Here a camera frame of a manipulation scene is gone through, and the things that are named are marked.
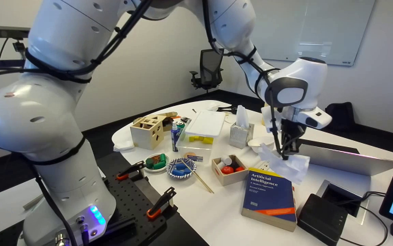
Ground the black orange clamp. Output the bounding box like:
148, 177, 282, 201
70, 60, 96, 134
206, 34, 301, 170
114, 160, 145, 183
144, 186, 178, 222

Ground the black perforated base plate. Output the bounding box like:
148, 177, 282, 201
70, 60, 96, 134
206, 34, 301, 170
96, 151, 208, 246

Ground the black table cable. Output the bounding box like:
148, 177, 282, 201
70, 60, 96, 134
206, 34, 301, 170
338, 190, 390, 246

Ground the black office chair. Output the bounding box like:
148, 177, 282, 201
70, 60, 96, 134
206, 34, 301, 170
188, 47, 225, 94

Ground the black backpack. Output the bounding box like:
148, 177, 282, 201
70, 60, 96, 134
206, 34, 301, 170
324, 101, 356, 134

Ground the silver laptop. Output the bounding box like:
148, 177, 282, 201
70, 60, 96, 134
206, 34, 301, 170
297, 143, 393, 177

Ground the white bowl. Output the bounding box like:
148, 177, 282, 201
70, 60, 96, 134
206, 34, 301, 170
245, 136, 270, 153

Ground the wooden shape sorter box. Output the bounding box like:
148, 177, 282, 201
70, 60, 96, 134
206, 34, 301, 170
129, 112, 178, 150

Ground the grey tissue box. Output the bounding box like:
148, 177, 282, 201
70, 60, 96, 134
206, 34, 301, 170
227, 105, 255, 150

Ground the white flat panel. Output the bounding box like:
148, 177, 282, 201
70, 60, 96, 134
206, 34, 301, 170
0, 176, 47, 236

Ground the white plate with green block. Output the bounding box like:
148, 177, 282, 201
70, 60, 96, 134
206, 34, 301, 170
143, 153, 169, 175

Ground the small wooden box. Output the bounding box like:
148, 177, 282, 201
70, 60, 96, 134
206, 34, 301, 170
210, 154, 249, 187

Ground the black power box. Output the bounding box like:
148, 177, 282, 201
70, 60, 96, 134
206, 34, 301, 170
296, 192, 349, 246

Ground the wooden stick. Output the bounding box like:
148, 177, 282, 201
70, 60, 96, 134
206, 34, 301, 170
193, 170, 215, 195

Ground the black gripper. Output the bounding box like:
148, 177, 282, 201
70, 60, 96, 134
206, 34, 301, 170
278, 119, 308, 161

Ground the glass whiteboard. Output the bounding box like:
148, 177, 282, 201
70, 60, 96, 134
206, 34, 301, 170
249, 0, 377, 68

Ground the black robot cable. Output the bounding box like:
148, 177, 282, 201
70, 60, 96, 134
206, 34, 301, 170
0, 0, 293, 161

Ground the blue spray bottle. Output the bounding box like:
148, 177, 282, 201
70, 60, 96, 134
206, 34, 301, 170
169, 120, 182, 154

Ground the green soda can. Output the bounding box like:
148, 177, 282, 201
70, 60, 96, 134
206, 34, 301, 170
175, 116, 188, 134

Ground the crumpled white tissue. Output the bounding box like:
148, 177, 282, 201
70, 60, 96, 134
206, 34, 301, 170
113, 129, 136, 153

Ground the table cable port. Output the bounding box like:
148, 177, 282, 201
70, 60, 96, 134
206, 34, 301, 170
316, 179, 372, 218

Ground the blue book with yellow stripe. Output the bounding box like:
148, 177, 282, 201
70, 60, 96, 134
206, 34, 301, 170
240, 166, 298, 232

